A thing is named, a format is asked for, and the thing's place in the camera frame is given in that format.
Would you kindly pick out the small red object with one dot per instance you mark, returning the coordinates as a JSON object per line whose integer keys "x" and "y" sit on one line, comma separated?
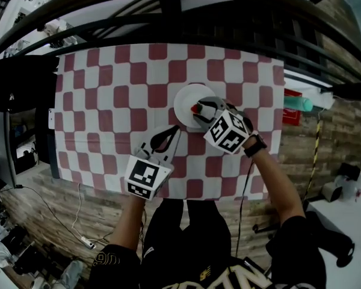
{"x": 195, "y": 108}

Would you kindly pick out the white power strip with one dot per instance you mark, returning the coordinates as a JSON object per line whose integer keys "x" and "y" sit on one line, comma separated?
{"x": 88, "y": 242}

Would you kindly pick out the teal water bottle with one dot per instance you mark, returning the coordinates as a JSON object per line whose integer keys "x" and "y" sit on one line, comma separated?
{"x": 298, "y": 104}

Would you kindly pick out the person's right forearm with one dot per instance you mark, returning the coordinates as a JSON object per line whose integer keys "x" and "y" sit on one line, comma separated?
{"x": 270, "y": 185}

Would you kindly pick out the person's black printed shirt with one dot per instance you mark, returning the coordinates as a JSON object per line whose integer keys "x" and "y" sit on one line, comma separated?
{"x": 198, "y": 278}

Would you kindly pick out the white round plate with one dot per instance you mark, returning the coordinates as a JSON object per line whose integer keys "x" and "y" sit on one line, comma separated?
{"x": 185, "y": 101}

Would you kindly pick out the black wristwatch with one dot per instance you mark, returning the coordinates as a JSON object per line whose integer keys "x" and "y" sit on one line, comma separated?
{"x": 255, "y": 145}

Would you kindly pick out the red white checkered tablecloth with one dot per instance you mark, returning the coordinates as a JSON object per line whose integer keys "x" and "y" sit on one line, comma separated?
{"x": 108, "y": 71}

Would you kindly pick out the person's black trousers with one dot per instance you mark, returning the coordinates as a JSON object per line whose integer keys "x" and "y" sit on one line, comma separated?
{"x": 168, "y": 230}

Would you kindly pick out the white side table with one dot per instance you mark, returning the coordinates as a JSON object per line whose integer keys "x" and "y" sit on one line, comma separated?
{"x": 343, "y": 221}

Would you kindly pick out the black chair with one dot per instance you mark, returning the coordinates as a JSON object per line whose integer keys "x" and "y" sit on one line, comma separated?
{"x": 21, "y": 86}

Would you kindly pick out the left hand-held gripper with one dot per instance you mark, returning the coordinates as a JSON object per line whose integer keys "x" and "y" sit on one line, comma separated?
{"x": 147, "y": 176}

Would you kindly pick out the dark railing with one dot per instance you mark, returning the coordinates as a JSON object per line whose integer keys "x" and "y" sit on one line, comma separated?
{"x": 170, "y": 11}

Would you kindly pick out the yellow black striped tape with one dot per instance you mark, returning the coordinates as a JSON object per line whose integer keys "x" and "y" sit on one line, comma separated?
{"x": 316, "y": 149}

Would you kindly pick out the person's left forearm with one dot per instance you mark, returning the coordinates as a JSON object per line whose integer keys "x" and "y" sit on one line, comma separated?
{"x": 126, "y": 221}

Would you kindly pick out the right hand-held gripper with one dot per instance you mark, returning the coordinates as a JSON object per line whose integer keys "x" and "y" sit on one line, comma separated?
{"x": 228, "y": 131}

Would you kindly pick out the red box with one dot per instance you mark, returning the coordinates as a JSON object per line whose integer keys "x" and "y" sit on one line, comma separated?
{"x": 291, "y": 117}

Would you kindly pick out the white flat device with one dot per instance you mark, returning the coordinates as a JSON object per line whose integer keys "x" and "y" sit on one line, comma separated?
{"x": 51, "y": 119}

